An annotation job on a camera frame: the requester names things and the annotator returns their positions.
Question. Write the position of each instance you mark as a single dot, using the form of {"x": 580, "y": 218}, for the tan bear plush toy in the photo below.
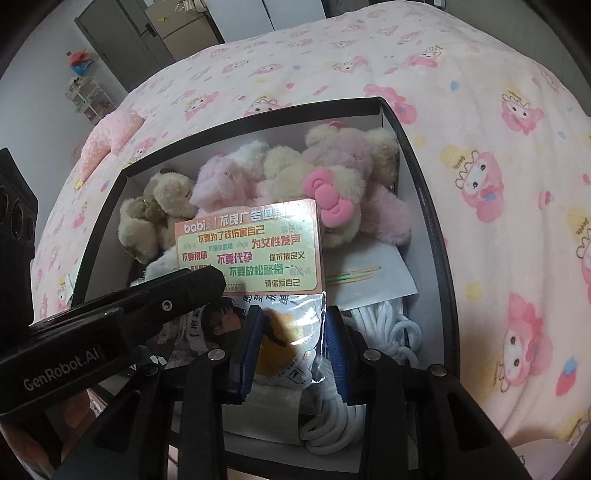
{"x": 157, "y": 194}

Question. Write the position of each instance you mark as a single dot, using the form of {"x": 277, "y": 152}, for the pink printed blanket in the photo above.
{"x": 485, "y": 138}

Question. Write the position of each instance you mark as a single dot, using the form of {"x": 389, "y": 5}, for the cartoon sticker packet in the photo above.
{"x": 244, "y": 244}

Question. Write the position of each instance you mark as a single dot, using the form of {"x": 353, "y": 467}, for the beige cabinet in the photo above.
{"x": 184, "y": 23}

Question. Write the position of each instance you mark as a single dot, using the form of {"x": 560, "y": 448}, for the pale pink plush toy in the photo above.
{"x": 388, "y": 217}

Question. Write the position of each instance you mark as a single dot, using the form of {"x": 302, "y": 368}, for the grey door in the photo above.
{"x": 120, "y": 37}

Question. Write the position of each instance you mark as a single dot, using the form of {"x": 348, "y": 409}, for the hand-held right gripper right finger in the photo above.
{"x": 339, "y": 355}

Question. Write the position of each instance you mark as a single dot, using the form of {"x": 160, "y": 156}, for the black storage box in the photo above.
{"x": 425, "y": 207}

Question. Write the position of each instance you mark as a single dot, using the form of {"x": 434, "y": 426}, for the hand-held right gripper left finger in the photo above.
{"x": 247, "y": 350}

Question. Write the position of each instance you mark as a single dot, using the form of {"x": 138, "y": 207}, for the white wardrobe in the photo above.
{"x": 277, "y": 11}

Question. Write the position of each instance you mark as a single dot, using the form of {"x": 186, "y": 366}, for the white shelf rack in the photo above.
{"x": 90, "y": 99}

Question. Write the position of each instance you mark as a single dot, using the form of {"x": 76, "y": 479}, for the pink plush crescent pillow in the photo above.
{"x": 111, "y": 134}

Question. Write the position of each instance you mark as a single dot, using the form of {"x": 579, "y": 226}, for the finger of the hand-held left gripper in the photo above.
{"x": 184, "y": 290}

